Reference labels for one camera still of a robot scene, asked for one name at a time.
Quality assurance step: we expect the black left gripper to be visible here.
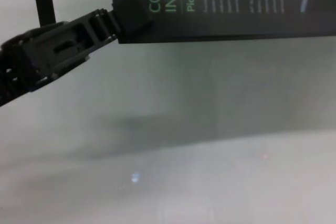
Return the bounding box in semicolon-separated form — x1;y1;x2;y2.
0;15;92;107

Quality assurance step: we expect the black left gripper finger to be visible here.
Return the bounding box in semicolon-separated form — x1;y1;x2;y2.
88;0;155;43

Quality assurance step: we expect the black company introduction poster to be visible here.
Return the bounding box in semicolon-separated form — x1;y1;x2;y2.
110;0;336;45

